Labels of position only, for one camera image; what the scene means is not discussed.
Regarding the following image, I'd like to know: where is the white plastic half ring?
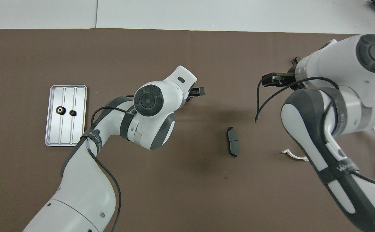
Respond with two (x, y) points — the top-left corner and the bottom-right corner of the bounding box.
(282, 149), (309, 161)

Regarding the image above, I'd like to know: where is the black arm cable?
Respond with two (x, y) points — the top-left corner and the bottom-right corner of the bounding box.
(255, 77), (375, 190)
(86, 106), (136, 232)

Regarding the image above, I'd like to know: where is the silver metal tray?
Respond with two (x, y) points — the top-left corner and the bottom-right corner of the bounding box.
(45, 85), (88, 147)

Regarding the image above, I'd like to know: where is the brown paper mat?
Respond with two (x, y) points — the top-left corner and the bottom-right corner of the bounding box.
(0, 28), (375, 232)

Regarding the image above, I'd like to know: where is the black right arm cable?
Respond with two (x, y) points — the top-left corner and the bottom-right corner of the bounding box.
(255, 77), (375, 190)

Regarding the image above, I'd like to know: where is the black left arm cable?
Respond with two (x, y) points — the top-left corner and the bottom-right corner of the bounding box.
(86, 106), (136, 232)

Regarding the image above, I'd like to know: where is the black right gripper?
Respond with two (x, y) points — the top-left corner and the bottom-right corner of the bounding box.
(262, 72), (299, 88)

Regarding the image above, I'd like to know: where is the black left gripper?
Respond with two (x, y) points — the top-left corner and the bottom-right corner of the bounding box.
(184, 87), (205, 102)

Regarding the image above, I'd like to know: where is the long dark brake pad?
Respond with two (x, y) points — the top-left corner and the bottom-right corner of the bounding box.
(227, 127), (239, 158)

